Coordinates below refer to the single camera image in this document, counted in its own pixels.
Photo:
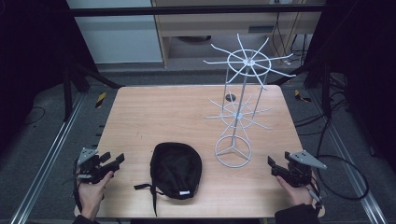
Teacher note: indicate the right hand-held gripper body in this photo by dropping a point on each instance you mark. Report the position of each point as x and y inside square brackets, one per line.
[300, 169]

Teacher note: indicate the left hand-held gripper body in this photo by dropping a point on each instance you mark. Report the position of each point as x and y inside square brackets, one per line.
[93, 169]

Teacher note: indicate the black cap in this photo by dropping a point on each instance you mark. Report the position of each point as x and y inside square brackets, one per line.
[176, 169]

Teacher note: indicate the person's right hand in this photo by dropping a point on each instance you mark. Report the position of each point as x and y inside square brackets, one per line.
[297, 194]

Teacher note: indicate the person's left hand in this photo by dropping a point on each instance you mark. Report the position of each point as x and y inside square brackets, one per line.
[91, 196]

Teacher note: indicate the black yellow striped tape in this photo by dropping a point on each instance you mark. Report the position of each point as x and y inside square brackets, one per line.
[301, 95]
[100, 100]

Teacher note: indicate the black stand leg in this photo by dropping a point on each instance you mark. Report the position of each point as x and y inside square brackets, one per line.
[325, 90]
[67, 90]

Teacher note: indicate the dark curtain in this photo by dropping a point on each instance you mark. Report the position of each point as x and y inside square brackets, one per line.
[364, 62]
[31, 46]

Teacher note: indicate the white cabinet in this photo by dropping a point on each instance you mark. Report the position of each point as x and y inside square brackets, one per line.
[118, 34]

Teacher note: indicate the wooden shelf unit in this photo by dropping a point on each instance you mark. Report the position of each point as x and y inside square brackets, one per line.
[218, 26]

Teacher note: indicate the metal floor rail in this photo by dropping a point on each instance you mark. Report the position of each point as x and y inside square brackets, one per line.
[348, 155]
[46, 158]

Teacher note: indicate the black horizontal frame bar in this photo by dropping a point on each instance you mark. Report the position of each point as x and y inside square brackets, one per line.
[186, 10]

